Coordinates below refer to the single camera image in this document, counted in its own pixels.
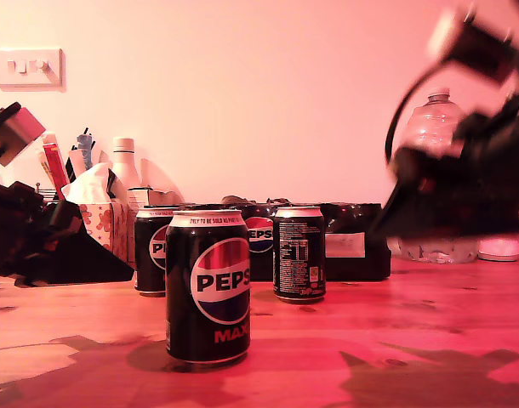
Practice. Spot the small white round camera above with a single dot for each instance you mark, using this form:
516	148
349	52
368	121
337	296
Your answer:
500	251

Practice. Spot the black Pepsi Max multipack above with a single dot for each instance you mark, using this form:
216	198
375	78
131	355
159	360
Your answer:
353	268

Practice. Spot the white light switch plate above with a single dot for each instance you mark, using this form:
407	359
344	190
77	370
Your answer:
30	69

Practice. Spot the black Pepsi Max can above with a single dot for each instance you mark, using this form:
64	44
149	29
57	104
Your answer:
151	255
300	255
208	280

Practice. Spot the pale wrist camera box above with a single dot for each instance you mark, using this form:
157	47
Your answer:
17	136
472	42

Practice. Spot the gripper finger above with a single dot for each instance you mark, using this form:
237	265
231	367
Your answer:
412	212
81	259

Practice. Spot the small white carton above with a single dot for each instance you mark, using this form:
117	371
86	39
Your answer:
140	197

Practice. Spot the gingerbread print tissue box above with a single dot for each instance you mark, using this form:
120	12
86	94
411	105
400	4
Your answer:
110	229

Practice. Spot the white paper packet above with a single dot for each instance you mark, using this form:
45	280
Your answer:
77	163

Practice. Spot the white tissue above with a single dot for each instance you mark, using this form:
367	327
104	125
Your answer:
87	187

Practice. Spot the white bottle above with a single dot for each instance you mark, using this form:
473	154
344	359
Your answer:
124	166

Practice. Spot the blue patterned packet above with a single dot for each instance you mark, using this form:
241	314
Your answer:
86	149

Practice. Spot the black striped packet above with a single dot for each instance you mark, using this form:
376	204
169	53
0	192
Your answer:
112	185

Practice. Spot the red and white packet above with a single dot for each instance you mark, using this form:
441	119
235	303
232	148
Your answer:
57	170

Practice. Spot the large clear water bottle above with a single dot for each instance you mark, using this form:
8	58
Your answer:
434	123

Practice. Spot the pale yellow packet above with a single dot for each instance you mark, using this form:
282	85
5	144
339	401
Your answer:
43	172

